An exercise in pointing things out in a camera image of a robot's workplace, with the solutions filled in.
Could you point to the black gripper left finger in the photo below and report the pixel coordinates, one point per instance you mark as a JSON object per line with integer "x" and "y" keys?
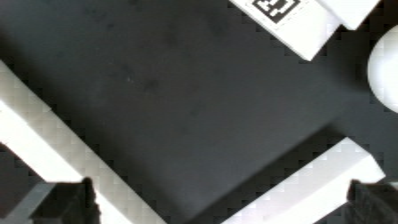
{"x": 59, "y": 203}

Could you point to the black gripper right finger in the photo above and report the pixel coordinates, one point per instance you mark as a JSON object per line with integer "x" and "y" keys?
{"x": 372, "y": 207}

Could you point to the white lamp bulb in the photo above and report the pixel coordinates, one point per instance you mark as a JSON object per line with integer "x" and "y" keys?
{"x": 383, "y": 69}

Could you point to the white lamp base with tags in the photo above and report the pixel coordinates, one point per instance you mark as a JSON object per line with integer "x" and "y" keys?
{"x": 303, "y": 20}

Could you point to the white U-shaped fence frame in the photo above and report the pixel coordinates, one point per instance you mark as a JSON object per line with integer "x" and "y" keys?
{"x": 295, "y": 203}

